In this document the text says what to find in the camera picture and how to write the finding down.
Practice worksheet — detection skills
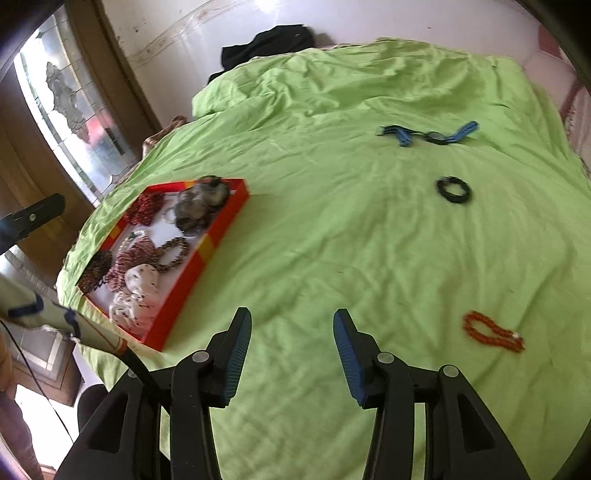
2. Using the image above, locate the dark red dotted scrunchie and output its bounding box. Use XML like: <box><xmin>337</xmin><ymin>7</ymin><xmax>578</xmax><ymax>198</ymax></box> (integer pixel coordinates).
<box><xmin>127</xmin><ymin>192</ymin><xmax>166</xmax><ymax>227</ymax></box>

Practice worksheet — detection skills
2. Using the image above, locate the person's left forearm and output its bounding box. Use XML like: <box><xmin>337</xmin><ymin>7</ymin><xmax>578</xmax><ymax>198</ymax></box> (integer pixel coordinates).
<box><xmin>0</xmin><ymin>390</ymin><xmax>44</xmax><ymax>480</ymax></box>

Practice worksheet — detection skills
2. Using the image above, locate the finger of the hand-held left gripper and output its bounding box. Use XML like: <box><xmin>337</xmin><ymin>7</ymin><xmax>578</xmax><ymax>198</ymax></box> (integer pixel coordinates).
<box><xmin>0</xmin><ymin>193</ymin><xmax>66</xmax><ymax>254</ymax></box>

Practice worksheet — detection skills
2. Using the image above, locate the pink striped pillow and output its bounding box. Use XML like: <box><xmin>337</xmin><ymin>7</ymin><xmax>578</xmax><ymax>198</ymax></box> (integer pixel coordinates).
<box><xmin>526</xmin><ymin>23</ymin><xmax>591</xmax><ymax>156</ymax></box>

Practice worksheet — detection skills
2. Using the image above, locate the blue strap wristwatch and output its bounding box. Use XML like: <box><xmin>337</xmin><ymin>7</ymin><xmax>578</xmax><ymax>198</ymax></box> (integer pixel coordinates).
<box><xmin>376</xmin><ymin>120</ymin><xmax>479</xmax><ymax>149</ymax></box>

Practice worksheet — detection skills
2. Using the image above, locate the brown patterned bedsheet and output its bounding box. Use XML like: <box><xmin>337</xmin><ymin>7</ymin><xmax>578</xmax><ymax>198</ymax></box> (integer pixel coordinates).
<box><xmin>142</xmin><ymin>117</ymin><xmax>187</xmax><ymax>155</ymax></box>

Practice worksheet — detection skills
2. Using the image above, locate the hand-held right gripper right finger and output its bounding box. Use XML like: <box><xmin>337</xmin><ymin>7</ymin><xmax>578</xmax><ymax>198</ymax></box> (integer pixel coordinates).
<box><xmin>332</xmin><ymin>308</ymin><xmax>533</xmax><ymax>480</ymax></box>

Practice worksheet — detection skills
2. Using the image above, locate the brown beaded bracelet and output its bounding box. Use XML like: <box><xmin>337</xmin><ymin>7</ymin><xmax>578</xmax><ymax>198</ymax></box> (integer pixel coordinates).
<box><xmin>154</xmin><ymin>236</ymin><xmax>191</xmax><ymax>274</ymax></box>

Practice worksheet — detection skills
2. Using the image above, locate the thin black wire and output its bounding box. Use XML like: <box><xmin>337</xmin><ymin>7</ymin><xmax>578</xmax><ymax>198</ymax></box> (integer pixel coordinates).
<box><xmin>0</xmin><ymin>321</ymin><xmax>75</xmax><ymax>444</ymax></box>

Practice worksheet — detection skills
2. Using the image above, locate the green blanket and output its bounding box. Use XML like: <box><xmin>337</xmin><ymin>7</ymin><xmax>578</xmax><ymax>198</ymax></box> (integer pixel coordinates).
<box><xmin>56</xmin><ymin>39</ymin><xmax>591</xmax><ymax>480</ymax></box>

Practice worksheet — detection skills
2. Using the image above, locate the frosted glass window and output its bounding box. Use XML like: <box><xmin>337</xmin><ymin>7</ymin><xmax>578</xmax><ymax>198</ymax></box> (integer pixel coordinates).
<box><xmin>13</xmin><ymin>13</ymin><xmax>140</xmax><ymax>206</ymax></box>

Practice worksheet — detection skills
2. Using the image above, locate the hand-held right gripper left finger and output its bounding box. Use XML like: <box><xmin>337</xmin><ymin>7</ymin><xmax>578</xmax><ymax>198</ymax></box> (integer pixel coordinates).
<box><xmin>54</xmin><ymin>306</ymin><xmax>254</xmax><ymax>480</ymax></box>

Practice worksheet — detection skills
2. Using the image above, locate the dark round stool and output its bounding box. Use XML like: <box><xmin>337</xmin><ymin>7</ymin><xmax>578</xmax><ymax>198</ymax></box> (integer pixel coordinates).
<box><xmin>76</xmin><ymin>383</ymin><xmax>112</xmax><ymax>430</ymax></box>

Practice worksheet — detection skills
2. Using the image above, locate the black hair tie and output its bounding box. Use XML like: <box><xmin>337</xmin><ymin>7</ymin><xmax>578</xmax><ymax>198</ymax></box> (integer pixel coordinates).
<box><xmin>436</xmin><ymin>175</ymin><xmax>474</xmax><ymax>205</ymax></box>

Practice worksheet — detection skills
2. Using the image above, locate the pink striped scrunchie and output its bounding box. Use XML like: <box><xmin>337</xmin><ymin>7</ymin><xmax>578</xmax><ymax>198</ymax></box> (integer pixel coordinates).
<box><xmin>107</xmin><ymin>233</ymin><xmax>158</xmax><ymax>288</ymax></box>

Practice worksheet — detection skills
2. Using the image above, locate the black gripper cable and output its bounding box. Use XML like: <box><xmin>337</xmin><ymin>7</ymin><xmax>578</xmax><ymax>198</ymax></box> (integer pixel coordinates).
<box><xmin>115</xmin><ymin>349</ymin><xmax>172</xmax><ymax>409</ymax></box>

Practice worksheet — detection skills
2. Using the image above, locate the black cloth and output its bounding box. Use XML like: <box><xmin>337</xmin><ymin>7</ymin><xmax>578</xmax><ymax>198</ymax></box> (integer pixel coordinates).
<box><xmin>206</xmin><ymin>26</ymin><xmax>315</xmax><ymax>86</ymax></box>

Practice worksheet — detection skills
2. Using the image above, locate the orange beaded bracelet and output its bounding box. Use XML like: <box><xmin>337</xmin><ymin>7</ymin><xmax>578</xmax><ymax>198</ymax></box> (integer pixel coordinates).
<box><xmin>462</xmin><ymin>310</ymin><xmax>526</xmax><ymax>356</ymax></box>

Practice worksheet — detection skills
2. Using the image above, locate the grey brown organza scrunchie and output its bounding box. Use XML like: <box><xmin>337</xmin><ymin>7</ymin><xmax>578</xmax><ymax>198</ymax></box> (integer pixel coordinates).
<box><xmin>174</xmin><ymin>175</ymin><xmax>230</xmax><ymax>233</ymax></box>

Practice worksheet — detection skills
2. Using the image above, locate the red jewelry tray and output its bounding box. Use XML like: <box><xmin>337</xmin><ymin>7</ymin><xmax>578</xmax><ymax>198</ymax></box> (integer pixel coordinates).
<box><xmin>76</xmin><ymin>178</ymin><xmax>251</xmax><ymax>352</ymax></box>

